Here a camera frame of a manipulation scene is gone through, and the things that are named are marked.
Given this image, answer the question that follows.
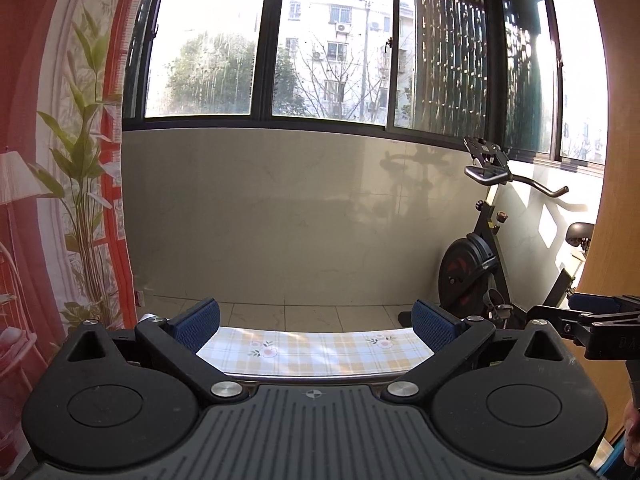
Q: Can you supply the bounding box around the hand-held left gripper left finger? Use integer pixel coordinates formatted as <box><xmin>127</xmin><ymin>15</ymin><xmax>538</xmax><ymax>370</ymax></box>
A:
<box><xmin>54</xmin><ymin>298</ymin><xmax>249</xmax><ymax>404</ymax></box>

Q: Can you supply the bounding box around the printed wall cloth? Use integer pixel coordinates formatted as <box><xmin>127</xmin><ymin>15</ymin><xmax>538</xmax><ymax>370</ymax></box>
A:
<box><xmin>0</xmin><ymin>0</ymin><xmax>167</xmax><ymax>467</ymax></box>

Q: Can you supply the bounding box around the black exercise bike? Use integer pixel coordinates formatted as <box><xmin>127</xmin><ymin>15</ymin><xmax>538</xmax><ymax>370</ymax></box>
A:
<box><xmin>397</xmin><ymin>136</ymin><xmax>597</xmax><ymax>334</ymax></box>

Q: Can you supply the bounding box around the black framed window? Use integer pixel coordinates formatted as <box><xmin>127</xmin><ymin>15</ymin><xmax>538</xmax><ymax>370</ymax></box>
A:
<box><xmin>121</xmin><ymin>0</ymin><xmax>610</xmax><ymax>172</ymax></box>

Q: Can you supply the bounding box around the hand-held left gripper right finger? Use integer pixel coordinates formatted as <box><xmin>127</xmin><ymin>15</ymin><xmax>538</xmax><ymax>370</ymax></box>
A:
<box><xmin>382</xmin><ymin>298</ymin><xmax>577</xmax><ymax>404</ymax></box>

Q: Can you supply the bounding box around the person's right hand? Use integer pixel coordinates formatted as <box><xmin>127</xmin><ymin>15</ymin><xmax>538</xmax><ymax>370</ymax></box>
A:
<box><xmin>622</xmin><ymin>400</ymin><xmax>640</xmax><ymax>467</ymax></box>

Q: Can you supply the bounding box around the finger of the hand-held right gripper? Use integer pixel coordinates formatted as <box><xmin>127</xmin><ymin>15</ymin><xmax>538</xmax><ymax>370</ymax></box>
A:
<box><xmin>569</xmin><ymin>293</ymin><xmax>640</xmax><ymax>315</ymax></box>
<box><xmin>528</xmin><ymin>304</ymin><xmax>594</xmax><ymax>337</ymax></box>

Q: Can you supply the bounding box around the long metal pole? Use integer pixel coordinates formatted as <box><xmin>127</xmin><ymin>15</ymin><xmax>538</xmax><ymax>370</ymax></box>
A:
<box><xmin>137</xmin><ymin>312</ymin><xmax>437</xmax><ymax>387</ymax></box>

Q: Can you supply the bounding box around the wooden board panel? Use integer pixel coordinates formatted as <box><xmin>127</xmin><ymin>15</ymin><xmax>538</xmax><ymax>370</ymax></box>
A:
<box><xmin>574</xmin><ymin>0</ymin><xmax>640</xmax><ymax>302</ymax></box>

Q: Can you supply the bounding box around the white apartment building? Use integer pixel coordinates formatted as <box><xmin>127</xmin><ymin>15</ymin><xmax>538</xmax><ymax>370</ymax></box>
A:
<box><xmin>284</xmin><ymin>0</ymin><xmax>417</xmax><ymax>122</ymax></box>

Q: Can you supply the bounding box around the blue plastic object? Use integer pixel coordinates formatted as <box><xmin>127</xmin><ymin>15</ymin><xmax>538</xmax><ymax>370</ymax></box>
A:
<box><xmin>597</xmin><ymin>434</ymin><xmax>632</xmax><ymax>477</ymax></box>

